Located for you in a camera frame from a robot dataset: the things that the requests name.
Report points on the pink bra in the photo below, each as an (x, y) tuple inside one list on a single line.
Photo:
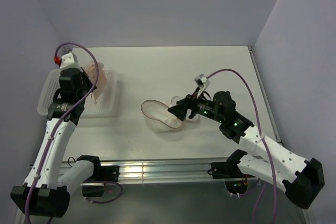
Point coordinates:
[(101, 79)]

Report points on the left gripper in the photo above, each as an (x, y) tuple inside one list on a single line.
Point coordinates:
[(83, 76)]

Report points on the white bra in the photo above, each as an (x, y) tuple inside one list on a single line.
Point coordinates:
[(162, 119)]

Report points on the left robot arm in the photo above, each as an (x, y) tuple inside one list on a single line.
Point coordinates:
[(44, 192)]

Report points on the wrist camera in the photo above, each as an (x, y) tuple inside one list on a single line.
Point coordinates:
[(69, 60), (202, 82)]

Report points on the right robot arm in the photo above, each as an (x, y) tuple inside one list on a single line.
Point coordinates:
[(258, 156)]

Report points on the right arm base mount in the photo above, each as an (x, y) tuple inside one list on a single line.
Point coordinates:
[(236, 182)]

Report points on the aluminium frame rail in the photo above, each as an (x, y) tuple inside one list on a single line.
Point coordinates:
[(150, 172)]

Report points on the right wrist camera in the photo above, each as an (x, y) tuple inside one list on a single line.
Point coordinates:
[(202, 82)]

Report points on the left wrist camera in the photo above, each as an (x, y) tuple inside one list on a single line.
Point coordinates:
[(69, 60)]

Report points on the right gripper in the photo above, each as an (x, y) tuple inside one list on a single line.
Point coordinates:
[(180, 110)]

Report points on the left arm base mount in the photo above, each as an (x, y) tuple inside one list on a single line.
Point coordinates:
[(92, 189)]

